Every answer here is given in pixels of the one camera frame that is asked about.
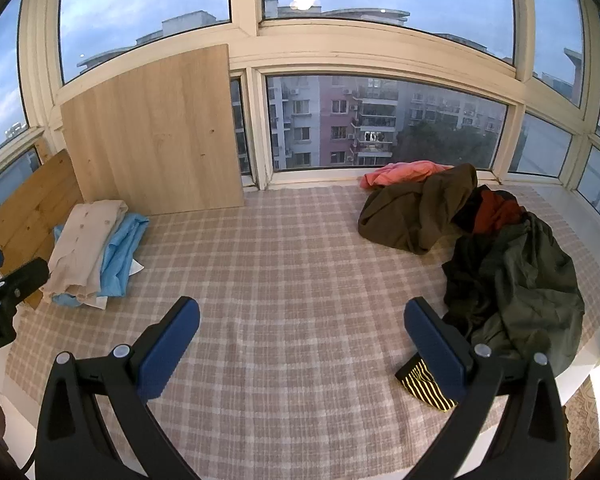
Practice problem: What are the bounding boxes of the beige folded shirt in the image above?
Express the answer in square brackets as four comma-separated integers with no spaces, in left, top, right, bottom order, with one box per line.
[41,200,130,306]

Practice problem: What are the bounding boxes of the plaid blanket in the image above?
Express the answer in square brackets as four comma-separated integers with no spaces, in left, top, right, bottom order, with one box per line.
[5,180,600,466]

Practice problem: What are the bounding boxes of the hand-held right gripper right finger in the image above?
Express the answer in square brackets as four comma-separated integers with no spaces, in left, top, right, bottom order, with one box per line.
[403,297,570,480]

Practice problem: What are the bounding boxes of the light wooden board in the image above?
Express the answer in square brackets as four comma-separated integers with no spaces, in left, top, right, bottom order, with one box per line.
[60,43,246,217]

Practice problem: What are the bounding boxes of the pink garment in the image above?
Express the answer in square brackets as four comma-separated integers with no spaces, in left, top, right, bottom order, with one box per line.
[360,160,455,190]

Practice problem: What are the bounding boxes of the apartment buildings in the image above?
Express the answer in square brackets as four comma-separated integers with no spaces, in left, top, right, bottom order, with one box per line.
[0,2,600,221]

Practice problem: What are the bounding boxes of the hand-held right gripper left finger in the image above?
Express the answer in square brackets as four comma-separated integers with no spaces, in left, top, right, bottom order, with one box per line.
[34,296,202,480]

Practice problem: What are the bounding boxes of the olive brown garment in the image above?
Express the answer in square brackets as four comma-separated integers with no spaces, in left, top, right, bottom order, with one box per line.
[358,164,479,256]

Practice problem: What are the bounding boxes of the red garment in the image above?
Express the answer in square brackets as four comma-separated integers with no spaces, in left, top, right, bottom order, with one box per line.
[472,187,526,235]

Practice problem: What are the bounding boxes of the dark green jacket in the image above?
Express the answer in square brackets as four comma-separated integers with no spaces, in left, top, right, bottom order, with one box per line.
[441,211,586,376]

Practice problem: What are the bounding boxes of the patterned rug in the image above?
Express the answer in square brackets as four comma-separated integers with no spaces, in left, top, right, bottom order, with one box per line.
[562,375,600,480]

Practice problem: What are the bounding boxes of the blue folded garment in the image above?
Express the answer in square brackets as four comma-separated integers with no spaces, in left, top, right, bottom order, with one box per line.
[52,212,151,308]

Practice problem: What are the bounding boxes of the darker wooden board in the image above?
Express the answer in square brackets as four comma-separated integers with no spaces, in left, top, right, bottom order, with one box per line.
[0,149,86,311]

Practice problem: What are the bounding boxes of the black yellow striped garment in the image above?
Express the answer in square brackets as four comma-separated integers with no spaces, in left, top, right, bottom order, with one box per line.
[394,352,460,414]

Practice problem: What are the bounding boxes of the white folded cloth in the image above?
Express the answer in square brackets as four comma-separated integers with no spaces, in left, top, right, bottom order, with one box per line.
[82,257,145,311]

